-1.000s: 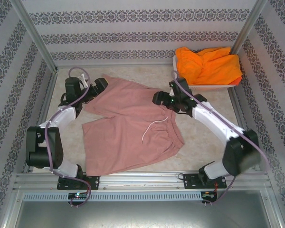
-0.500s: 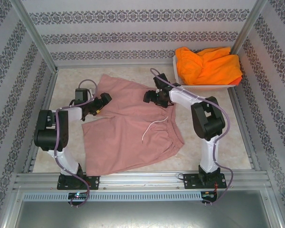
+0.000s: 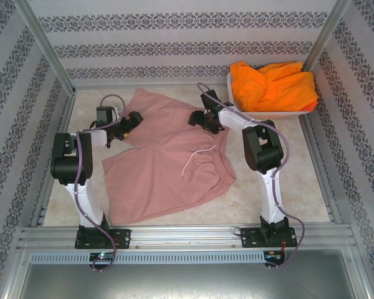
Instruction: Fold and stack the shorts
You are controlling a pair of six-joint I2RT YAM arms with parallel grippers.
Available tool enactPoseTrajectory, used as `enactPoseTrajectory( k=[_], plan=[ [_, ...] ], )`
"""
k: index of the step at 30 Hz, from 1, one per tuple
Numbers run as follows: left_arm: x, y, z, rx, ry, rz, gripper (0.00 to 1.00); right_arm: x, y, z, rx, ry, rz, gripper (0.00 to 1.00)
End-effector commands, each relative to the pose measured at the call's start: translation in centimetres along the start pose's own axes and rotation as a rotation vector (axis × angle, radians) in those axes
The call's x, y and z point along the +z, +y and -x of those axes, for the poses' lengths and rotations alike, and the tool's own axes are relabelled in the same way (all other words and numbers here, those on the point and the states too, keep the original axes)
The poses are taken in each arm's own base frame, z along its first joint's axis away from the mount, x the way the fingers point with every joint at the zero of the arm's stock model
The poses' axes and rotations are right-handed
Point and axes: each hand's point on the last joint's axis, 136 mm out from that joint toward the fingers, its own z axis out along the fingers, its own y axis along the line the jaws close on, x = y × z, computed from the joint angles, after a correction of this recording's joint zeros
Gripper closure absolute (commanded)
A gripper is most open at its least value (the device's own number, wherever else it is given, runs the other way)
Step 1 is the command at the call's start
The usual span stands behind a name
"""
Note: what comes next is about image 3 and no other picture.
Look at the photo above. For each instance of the pink shorts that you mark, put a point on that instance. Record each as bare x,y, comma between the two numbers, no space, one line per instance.
168,162

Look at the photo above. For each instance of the yellow-orange shorts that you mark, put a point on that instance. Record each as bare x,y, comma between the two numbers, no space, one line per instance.
268,87

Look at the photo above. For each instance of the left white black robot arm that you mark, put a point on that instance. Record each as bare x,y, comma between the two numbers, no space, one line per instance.
70,162

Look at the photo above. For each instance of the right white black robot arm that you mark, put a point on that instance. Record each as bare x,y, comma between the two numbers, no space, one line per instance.
268,155

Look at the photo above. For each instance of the white plastic basket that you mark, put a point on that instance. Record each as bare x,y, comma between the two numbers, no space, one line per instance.
261,114

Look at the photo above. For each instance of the left small circuit board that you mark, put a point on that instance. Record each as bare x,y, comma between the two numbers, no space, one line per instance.
101,256

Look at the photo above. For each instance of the small circuit board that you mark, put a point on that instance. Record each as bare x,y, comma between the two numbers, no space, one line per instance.
274,254
101,256

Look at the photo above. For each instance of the right small circuit board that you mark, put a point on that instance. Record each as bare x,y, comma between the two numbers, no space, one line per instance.
274,254

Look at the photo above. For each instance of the grey metal sheet panel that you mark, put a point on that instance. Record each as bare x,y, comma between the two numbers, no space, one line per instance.
187,280

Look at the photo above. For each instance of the aluminium back rail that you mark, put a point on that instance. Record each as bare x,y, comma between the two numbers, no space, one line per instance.
143,84

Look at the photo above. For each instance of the left aluminium side rail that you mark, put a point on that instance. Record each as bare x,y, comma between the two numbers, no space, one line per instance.
64,118

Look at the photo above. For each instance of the aluminium side rail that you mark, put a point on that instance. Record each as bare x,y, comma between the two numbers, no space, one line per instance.
64,118
331,202

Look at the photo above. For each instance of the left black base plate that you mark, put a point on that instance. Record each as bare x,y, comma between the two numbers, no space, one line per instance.
121,238

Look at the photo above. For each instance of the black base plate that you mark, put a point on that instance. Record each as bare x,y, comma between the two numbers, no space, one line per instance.
121,238
249,240

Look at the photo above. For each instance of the left aluminium frame post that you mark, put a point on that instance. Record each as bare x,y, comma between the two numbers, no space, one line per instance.
46,46

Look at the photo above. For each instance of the aluminium frame post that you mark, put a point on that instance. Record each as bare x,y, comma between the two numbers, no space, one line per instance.
46,46
328,31

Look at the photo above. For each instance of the aluminium mounting rail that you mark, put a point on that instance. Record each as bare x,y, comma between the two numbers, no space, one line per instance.
187,236

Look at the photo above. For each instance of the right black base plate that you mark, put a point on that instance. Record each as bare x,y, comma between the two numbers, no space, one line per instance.
249,240

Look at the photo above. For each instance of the right aluminium side rail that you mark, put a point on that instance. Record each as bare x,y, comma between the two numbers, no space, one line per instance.
331,202

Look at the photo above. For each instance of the right aluminium frame post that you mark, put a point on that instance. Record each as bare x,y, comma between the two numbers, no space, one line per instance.
328,31

